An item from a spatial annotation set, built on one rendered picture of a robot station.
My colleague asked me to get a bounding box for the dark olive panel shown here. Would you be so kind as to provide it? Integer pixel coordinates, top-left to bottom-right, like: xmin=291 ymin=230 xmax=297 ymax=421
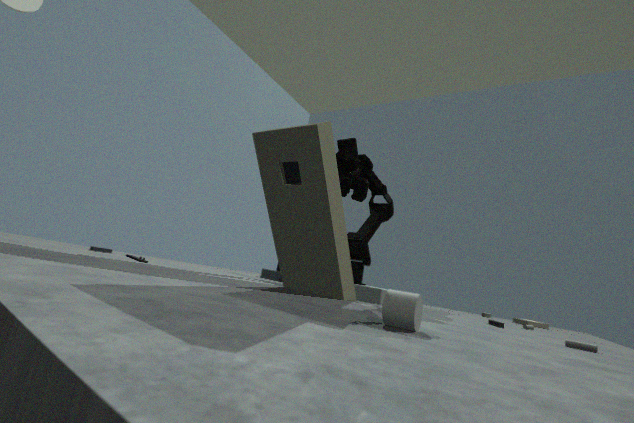
xmin=252 ymin=121 xmax=357 ymax=301

